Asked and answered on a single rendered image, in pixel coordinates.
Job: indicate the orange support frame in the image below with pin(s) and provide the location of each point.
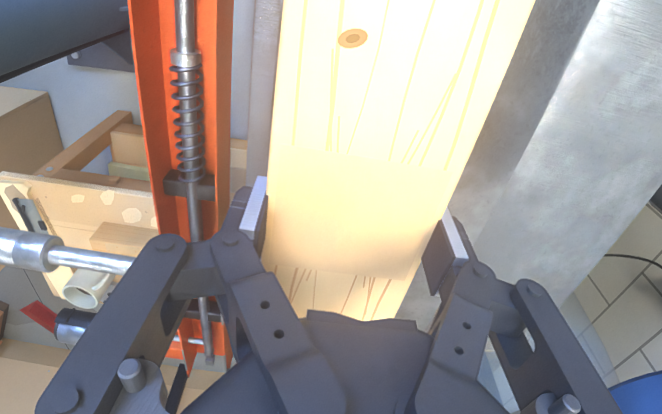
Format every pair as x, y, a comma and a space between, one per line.
152, 115

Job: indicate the dark grey machine housing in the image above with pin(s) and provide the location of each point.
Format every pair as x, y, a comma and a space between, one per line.
32, 34

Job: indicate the pale wooden test board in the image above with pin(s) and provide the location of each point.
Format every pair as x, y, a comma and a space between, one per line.
360, 172

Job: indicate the dark cylinder with silver band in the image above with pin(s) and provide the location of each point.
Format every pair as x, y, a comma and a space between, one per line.
69, 326

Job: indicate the red flat piece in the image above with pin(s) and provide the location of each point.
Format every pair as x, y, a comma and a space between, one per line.
39, 315

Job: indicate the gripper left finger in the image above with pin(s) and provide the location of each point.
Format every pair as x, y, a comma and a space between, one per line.
250, 299

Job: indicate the brown cardboard box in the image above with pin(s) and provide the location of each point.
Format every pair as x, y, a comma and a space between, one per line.
3, 138

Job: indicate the cream plastic pipe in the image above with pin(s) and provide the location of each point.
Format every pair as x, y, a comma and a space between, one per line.
86, 287

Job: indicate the silver metal roller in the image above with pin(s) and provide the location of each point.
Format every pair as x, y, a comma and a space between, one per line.
14, 247

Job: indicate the blue drum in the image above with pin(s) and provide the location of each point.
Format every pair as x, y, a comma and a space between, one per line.
661, 394

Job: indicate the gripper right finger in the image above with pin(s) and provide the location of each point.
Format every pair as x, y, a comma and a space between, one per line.
463, 322

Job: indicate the steel rod with spring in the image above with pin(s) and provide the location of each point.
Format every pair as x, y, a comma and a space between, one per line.
189, 115

